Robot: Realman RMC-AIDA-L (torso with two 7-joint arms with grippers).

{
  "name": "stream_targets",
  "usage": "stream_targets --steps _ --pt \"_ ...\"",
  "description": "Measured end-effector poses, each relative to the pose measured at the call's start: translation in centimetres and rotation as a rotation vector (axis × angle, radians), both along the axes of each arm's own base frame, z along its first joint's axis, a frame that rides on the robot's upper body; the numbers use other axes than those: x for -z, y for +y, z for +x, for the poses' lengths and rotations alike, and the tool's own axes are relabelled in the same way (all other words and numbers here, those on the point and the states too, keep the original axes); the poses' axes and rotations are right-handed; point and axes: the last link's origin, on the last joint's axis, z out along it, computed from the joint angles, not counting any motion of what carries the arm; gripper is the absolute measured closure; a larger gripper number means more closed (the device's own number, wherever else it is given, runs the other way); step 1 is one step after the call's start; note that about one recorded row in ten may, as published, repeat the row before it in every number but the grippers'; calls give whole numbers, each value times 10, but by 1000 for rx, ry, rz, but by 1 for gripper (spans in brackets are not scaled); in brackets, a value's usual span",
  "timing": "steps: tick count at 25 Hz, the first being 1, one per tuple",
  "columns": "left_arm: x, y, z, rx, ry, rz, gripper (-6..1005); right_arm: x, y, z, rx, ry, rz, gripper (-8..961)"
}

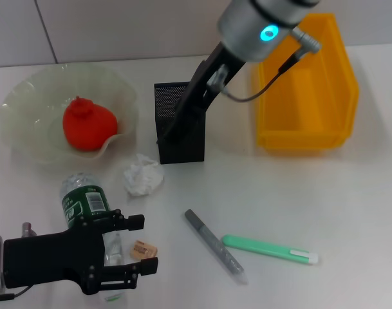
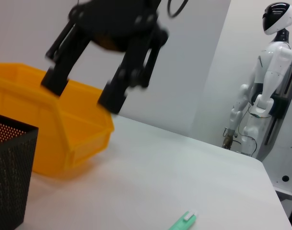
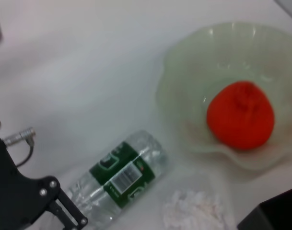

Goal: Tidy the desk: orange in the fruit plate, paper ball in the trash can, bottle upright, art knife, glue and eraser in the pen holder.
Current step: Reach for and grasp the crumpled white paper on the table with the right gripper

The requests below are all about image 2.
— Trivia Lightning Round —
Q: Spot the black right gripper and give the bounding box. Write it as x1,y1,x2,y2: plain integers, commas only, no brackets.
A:
41,0,169,115

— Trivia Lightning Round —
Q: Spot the mint green pen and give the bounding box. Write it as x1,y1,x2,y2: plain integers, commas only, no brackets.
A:
168,210,199,230

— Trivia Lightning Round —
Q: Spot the black mesh pen holder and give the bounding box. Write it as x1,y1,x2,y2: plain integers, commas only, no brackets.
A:
0,112,39,230

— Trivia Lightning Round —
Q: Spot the yellow plastic storage bin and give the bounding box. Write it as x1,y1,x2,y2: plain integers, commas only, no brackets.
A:
0,62,115,180

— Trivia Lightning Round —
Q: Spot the white humanoid robot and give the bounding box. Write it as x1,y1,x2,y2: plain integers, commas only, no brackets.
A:
222,1,292,159

